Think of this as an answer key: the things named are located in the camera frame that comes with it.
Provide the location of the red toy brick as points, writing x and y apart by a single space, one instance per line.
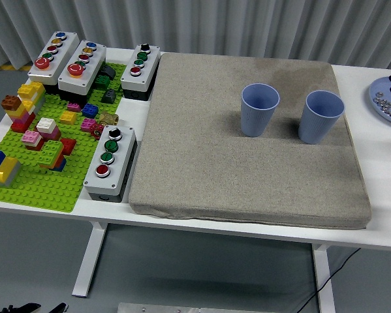
68 146

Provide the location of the blue ribbed plastic cup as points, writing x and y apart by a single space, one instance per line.
316 130
257 124

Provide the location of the dark grey curved brick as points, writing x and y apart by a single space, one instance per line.
109 71

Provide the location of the blue toy brick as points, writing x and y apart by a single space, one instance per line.
90 111

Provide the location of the white pleated curtain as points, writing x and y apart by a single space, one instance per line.
214 26

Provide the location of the yellow black floor tape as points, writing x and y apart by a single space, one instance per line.
9 66

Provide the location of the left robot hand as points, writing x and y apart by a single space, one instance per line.
28 307

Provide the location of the small magenta toy brick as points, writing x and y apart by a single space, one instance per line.
73 107

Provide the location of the grey-brown fabric mat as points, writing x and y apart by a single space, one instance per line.
198 146

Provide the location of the green orange blue brick stack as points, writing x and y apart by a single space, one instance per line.
51 155

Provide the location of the green studded baseplate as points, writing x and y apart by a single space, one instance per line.
35 192

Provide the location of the yellow toy brick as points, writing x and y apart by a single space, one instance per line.
68 118

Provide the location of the blue yellow grey brick stack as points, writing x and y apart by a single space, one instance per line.
4 171

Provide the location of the dark green toy brick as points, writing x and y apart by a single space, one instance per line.
102 82

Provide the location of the five-button control box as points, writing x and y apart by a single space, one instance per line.
62 60
94 66

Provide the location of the white and pink brick stack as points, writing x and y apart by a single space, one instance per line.
48 127

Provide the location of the blue plate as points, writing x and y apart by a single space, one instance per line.
382 86

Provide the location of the grey sloped brick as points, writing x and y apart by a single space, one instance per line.
109 96

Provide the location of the four-button control box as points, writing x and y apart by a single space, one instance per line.
120 169
147 75

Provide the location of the brass pipe fitting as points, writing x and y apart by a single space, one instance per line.
108 119

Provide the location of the pink and red brick stack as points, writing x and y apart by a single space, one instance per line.
32 138

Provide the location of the white table leg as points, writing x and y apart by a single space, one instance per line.
324 277
90 257

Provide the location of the yellow brown red brick tower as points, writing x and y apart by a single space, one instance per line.
25 111

